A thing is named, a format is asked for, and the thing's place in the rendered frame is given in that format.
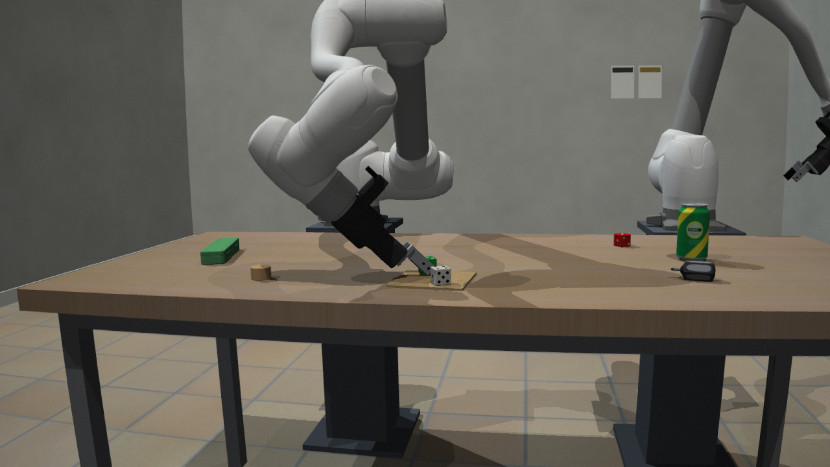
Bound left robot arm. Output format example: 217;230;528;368
646;0;830;231

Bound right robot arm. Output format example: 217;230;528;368
248;0;453;220

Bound green rounded box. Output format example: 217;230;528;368
200;237;239;265

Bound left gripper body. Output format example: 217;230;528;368
802;112;830;175

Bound red die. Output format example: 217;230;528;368
614;233;631;247

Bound white die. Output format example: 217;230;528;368
431;266;451;286

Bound tan short cylinder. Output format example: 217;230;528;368
250;265;272;281

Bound tan mat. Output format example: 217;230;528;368
386;269;477;291

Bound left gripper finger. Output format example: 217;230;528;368
792;162;819;182
783;160;803;180

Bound green soda can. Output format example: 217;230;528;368
676;203;710;261

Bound green die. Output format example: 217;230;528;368
418;256;437;275

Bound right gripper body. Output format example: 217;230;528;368
305;166;407;268

